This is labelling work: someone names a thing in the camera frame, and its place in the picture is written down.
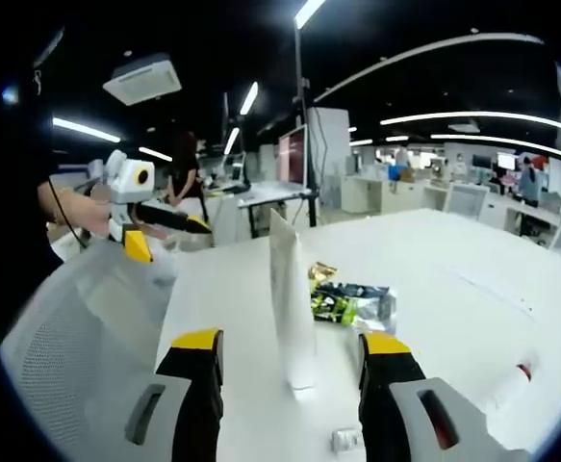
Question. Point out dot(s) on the black light stand pole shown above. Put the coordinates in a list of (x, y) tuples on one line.
[(304, 120)]

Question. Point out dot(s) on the person's left hand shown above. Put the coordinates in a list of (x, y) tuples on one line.
[(83, 214)]

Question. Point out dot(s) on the white skincare tube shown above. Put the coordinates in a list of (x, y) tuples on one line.
[(292, 313)]

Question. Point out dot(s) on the ceiling air conditioner unit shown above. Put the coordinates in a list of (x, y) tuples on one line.
[(143, 79)]

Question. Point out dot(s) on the small clear skincare bottle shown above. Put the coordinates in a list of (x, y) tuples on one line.
[(345, 439)]

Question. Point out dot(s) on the red screen monitor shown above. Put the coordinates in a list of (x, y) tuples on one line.
[(293, 154)]

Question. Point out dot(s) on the gold foil skincare sachet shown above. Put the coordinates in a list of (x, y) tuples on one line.
[(322, 272)]

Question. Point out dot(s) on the red collar skincare pump bottle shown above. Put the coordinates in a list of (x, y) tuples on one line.
[(506, 390)]

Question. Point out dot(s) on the curved ceiling light strip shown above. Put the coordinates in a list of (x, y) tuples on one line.
[(501, 141), (472, 115)]

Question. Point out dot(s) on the grey mesh office chair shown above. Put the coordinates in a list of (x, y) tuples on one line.
[(78, 337)]

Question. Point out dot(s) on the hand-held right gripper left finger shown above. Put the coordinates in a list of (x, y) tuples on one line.
[(198, 409)]

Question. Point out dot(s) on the person in dark clothes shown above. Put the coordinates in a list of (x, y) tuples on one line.
[(15, 144)]

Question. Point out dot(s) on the green black skincare packet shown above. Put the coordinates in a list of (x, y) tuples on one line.
[(352, 305)]

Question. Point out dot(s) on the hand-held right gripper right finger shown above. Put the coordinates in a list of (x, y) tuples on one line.
[(386, 409)]

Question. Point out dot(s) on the white office desk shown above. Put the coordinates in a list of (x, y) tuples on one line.
[(275, 197)]

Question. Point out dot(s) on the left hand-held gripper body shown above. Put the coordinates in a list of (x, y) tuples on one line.
[(126, 185)]

